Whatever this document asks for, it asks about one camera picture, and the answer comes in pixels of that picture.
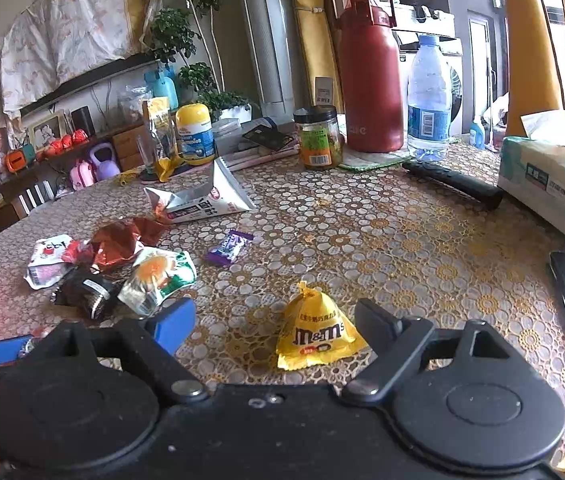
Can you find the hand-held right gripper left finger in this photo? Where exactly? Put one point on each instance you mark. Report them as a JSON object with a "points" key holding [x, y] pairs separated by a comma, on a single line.
{"points": [[175, 327]]}

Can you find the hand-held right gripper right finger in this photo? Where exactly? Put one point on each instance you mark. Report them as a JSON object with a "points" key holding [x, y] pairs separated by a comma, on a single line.
{"points": [[377, 325]]}

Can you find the green white egg print packet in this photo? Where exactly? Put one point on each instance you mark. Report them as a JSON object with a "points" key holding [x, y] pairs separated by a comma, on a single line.
{"points": [[160, 275]]}

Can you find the yellow triangular candy packet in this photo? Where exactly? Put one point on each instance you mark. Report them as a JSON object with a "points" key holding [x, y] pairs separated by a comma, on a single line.
{"points": [[320, 330]]}

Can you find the purple candy wrapper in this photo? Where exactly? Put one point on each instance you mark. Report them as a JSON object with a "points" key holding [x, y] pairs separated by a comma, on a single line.
{"points": [[230, 248]]}

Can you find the black snack packet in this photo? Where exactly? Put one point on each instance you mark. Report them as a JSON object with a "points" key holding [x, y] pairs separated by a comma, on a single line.
{"points": [[85, 290]]}

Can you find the copper brown foil packet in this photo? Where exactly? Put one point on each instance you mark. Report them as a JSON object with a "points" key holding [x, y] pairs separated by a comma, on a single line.
{"points": [[117, 246]]}

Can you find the white red drink pouch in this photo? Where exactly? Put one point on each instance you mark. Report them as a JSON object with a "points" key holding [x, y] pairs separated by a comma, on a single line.
{"points": [[45, 260]]}

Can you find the silver white foil packet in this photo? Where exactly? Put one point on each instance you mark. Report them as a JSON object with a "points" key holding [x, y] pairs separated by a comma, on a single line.
{"points": [[202, 200]]}

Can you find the white router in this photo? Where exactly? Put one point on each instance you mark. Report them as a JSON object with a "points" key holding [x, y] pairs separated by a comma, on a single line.
{"points": [[35, 197]]}

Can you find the yellow crumpled wrapper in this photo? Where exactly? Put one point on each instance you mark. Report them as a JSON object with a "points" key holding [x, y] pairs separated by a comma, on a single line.
{"points": [[126, 176]]}

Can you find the green cloth coaster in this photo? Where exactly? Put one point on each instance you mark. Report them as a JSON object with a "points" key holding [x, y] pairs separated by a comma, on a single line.
{"points": [[367, 161]]}

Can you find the clear drinking glass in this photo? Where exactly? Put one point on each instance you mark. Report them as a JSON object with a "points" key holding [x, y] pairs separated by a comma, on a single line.
{"points": [[146, 155]]}

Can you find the pink kettlebell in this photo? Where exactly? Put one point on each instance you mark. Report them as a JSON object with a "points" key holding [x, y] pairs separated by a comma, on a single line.
{"points": [[82, 176]]}

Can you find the purple kettlebell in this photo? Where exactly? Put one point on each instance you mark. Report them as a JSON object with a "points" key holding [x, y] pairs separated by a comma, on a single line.
{"points": [[105, 162]]}

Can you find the wooden cabinet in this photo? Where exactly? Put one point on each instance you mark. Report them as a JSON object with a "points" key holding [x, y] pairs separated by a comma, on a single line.
{"points": [[125, 147]]}

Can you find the pink notebook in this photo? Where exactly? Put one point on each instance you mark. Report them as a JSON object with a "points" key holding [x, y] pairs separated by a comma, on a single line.
{"points": [[257, 156]]}

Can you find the glass jar with black lid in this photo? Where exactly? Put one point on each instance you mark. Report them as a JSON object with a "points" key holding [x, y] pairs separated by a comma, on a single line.
{"points": [[318, 142]]}

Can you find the yellow white supplement bottle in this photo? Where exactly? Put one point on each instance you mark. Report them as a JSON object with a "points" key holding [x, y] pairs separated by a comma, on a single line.
{"points": [[195, 135]]}

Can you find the yellow clear snack bag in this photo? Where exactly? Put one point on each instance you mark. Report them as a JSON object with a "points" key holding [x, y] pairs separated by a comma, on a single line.
{"points": [[160, 130]]}

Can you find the clear plastic storage box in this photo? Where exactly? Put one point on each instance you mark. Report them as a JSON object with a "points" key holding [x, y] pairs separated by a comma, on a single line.
{"points": [[226, 135]]}

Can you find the red wrapped apple ornament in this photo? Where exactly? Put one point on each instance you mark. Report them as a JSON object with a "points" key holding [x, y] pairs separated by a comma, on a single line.
{"points": [[51, 149], [66, 142], [80, 136]]}

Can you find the black card booklet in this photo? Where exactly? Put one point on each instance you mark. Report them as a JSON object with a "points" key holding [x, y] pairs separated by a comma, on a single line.
{"points": [[268, 137]]}

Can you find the blue detergent bottle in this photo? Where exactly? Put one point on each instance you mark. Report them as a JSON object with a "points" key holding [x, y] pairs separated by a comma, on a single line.
{"points": [[476, 135]]}

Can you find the clear plastic water bottle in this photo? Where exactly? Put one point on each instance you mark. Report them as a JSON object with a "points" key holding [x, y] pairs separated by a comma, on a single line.
{"points": [[428, 105]]}

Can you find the framed photo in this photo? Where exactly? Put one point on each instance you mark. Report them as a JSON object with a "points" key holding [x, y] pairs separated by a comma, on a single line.
{"points": [[46, 131]]}

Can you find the black speaker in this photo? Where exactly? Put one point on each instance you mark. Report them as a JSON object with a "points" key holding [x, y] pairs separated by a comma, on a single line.
{"points": [[82, 121]]}

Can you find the green white tissue pack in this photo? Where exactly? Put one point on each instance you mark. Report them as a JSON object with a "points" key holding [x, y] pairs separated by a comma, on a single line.
{"points": [[552, 180]]}

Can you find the clear plastic bag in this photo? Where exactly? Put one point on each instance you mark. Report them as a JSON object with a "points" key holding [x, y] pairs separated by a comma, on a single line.
{"points": [[132, 102]]}

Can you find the red thermos bottle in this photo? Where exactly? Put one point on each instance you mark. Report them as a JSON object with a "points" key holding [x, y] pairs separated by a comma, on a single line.
{"points": [[370, 85]]}

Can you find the white labelled box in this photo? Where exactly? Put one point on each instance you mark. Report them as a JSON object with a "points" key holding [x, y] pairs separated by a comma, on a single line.
{"points": [[323, 91]]}

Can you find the teal plastic container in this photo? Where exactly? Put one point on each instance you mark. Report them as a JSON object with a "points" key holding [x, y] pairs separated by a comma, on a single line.
{"points": [[162, 87]]}

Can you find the green potted tree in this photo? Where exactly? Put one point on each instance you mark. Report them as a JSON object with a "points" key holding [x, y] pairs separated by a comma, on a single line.
{"points": [[182, 35]]}

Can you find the yellow curtain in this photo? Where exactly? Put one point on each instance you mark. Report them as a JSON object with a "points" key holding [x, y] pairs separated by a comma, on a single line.
{"points": [[315, 35], [530, 50]]}

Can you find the grey standing air conditioner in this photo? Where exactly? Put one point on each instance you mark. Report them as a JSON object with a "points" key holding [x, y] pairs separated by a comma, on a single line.
{"points": [[275, 35]]}

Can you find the floral cloth covered television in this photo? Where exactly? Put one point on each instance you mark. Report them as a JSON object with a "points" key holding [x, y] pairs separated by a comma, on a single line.
{"points": [[77, 25]]}

